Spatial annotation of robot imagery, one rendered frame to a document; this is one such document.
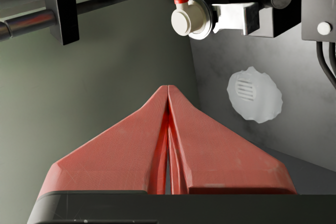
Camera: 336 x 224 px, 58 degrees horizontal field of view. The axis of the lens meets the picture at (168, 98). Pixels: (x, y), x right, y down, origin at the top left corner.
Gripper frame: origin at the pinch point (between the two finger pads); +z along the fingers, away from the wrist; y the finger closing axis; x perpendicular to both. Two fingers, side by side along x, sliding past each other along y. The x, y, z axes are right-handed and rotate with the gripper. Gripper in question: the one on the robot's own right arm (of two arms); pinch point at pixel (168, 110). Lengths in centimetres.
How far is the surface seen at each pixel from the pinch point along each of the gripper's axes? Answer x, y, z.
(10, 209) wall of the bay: 29.4, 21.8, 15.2
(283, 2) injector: -1.4, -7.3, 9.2
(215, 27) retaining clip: -0.5, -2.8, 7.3
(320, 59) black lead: 4.6, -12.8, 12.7
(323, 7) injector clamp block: 0.4, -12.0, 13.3
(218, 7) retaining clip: -1.7, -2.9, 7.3
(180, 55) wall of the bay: 19.4, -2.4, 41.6
